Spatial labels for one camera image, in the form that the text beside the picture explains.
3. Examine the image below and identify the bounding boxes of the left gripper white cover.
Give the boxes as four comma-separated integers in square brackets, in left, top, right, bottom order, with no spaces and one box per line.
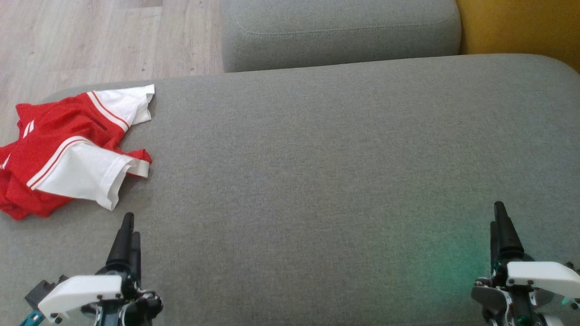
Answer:
[38,213,164,326]

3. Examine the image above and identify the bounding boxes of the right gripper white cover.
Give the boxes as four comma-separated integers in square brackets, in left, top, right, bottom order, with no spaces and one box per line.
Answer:
[471,201,580,326]

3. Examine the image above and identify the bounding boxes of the red and white jersey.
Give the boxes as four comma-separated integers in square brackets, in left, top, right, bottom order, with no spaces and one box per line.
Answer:
[0,84,155,221]

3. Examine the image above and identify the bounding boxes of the large grey sofa seat cushion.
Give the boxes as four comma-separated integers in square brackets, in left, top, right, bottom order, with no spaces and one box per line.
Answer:
[0,53,580,326]

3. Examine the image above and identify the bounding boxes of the yellow sofa backrest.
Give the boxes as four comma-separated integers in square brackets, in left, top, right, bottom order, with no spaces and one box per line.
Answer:
[455,0,580,73]

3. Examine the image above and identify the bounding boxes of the left arm teal cable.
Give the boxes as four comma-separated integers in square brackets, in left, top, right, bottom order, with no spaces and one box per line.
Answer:
[19,310,46,326]

